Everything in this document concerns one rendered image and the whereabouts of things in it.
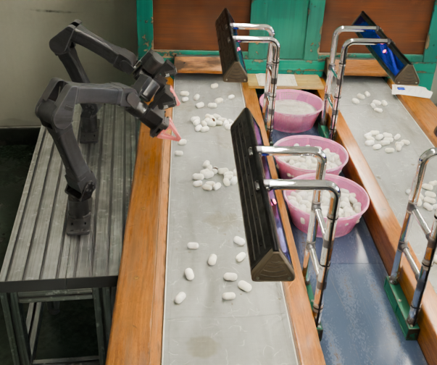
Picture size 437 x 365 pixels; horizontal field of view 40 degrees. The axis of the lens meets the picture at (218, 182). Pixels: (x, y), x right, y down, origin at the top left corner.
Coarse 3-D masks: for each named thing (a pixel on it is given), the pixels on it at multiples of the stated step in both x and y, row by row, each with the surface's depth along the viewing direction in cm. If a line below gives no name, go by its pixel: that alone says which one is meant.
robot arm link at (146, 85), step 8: (136, 80) 190; (144, 80) 189; (152, 80) 191; (136, 88) 189; (144, 88) 189; (152, 88) 191; (128, 96) 182; (136, 96) 185; (152, 96) 192; (136, 104) 186
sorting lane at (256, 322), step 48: (192, 96) 258; (240, 96) 260; (192, 144) 221; (192, 192) 193; (192, 240) 171; (192, 288) 153; (240, 288) 154; (192, 336) 139; (240, 336) 140; (288, 336) 140
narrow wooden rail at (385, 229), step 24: (360, 168) 205; (384, 216) 180; (384, 240) 174; (384, 264) 174; (408, 264) 161; (408, 288) 156; (432, 288) 153; (432, 312) 145; (432, 336) 141; (432, 360) 141
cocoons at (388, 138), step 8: (360, 96) 261; (368, 96) 264; (376, 104) 257; (384, 104) 256; (368, 136) 227; (376, 136) 228; (384, 136) 230; (400, 136) 230; (368, 144) 224; (384, 144) 224; (400, 144) 224; (408, 144) 226; (424, 184) 198; (432, 184) 200; (408, 192) 195; (432, 192) 194; (424, 200) 192; (432, 200) 190; (432, 208) 187
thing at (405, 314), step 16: (416, 176) 144; (416, 192) 146; (416, 208) 147; (400, 240) 154; (432, 240) 135; (400, 256) 156; (432, 256) 137; (400, 272) 160; (416, 272) 145; (384, 288) 165; (400, 288) 160; (416, 288) 144; (400, 304) 155; (416, 304) 145; (400, 320) 154; (416, 320) 148; (416, 336) 149
